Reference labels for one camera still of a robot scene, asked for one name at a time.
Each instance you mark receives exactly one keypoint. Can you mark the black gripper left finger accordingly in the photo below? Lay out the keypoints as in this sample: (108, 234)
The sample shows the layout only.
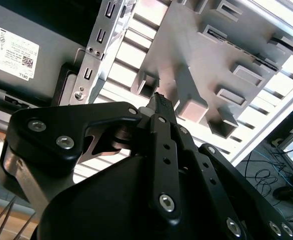
(49, 120)

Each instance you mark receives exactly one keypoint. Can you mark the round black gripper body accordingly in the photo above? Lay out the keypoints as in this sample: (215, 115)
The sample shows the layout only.
(99, 212)

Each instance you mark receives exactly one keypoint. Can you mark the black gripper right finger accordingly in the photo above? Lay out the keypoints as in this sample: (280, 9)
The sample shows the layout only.
(236, 185)

